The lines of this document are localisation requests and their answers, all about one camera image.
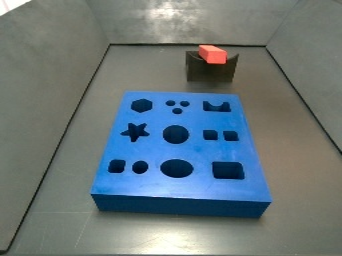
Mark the red rectangular block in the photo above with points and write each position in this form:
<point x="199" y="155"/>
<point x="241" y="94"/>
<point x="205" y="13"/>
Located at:
<point x="213" y="54"/>

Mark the blue foam shape board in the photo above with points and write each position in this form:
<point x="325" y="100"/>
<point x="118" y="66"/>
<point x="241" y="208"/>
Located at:
<point x="181" y="158"/>

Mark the black curved fixture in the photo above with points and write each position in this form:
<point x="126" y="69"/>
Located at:
<point x="203" y="72"/>

